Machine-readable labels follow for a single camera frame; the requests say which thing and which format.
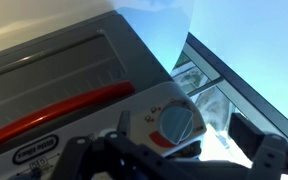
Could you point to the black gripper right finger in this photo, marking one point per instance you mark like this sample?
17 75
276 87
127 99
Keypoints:
274 156

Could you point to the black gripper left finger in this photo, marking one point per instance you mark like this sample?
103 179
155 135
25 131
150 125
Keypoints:
137 160

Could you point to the blue toy oven knob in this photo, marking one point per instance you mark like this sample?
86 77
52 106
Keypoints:
176 125

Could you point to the grey toy oven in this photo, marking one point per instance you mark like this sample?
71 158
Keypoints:
67 66

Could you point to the grey window frame post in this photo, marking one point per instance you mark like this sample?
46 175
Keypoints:
244 86

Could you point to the dark horizontal window rail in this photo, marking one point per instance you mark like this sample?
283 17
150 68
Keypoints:
205 86

